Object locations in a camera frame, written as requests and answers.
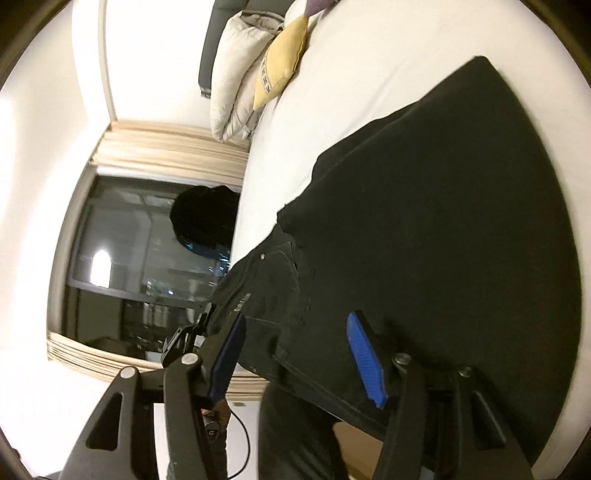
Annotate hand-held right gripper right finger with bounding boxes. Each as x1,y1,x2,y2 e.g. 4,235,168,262
346,311,536,480

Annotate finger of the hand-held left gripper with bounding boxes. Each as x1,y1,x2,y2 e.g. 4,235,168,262
196,301,218,341

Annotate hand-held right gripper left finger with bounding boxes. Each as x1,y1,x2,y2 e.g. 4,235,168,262
60,313,247,480

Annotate black pants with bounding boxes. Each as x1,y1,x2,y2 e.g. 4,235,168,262
211,55,583,467

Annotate person's left hand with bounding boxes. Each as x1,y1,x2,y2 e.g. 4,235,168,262
202,399,232,432

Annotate beige curtain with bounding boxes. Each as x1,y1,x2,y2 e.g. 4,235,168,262
89,119,252,188
46,332,271,404

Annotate dark cloth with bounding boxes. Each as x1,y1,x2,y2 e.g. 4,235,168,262
169,185,242,260

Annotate person's leg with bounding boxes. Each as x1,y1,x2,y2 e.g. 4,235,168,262
257,383,347,480

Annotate window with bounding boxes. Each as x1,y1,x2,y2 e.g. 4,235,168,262
48,173,243,365

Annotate white pillow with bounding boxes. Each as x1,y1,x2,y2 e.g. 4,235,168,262
210,10,278,139
222,28,284,141

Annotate yellow cushion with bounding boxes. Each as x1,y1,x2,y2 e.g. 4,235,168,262
253,14,309,110

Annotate white bed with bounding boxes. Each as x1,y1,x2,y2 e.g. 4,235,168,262
230,0,585,469

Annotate black cable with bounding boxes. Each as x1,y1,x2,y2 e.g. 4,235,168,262
228,408,251,478

